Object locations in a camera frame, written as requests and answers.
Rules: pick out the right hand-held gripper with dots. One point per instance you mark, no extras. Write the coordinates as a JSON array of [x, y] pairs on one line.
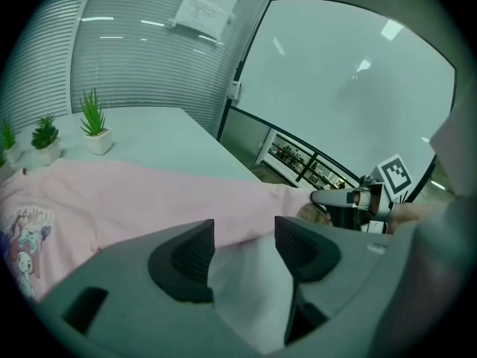
[[395, 177]]

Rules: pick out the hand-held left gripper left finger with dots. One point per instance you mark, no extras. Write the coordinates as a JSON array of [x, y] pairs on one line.
[[179, 267]]

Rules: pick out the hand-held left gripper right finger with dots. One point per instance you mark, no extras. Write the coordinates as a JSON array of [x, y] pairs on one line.
[[309, 252]]

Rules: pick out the pink cartoon print sweatshirt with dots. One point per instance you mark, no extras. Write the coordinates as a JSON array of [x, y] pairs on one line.
[[130, 200]]

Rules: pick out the person's right forearm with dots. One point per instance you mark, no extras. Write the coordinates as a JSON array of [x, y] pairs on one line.
[[413, 213]]

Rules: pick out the large whiteboard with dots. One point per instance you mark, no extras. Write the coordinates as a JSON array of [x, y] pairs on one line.
[[335, 80]]

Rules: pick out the tall spiky potted plant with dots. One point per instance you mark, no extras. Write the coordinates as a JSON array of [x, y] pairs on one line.
[[93, 125]]

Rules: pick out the dark green succulent plant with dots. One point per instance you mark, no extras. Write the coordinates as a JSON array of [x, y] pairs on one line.
[[44, 136]]

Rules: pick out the bushy green potted plant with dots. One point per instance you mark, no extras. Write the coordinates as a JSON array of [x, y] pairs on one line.
[[7, 140]]

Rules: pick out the white paper notice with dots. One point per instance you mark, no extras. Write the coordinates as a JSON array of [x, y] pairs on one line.
[[205, 6]]

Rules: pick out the white wall box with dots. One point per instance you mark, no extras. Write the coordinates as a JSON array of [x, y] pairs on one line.
[[234, 90]]

